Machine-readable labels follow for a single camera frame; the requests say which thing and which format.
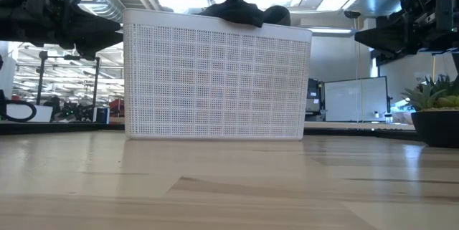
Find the black table edge rail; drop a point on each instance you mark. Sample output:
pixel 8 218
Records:
pixel 54 128

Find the black plant pot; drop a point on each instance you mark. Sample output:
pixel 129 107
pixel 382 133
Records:
pixel 435 129

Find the blue bin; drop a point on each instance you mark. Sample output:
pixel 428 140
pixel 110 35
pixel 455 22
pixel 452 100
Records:
pixel 103 115

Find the green succulent plant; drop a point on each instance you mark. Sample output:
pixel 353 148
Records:
pixel 426 95

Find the white perforated plastic laundry basket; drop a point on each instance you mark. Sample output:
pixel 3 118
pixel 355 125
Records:
pixel 215 79

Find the red background object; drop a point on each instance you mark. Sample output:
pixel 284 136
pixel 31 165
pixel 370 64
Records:
pixel 116 108

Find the black background machine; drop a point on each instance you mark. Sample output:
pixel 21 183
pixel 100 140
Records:
pixel 315 99

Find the black background stand frame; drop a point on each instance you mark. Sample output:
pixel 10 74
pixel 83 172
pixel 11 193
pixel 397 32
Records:
pixel 40 79

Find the white panel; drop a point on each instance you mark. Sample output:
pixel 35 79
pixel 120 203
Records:
pixel 44 113

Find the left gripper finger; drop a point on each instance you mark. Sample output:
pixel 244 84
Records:
pixel 97 43
pixel 89 24

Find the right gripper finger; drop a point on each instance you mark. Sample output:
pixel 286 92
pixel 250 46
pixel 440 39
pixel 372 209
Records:
pixel 383 38
pixel 394 56

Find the white whiteboard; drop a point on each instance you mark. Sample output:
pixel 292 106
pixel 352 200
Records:
pixel 355 99

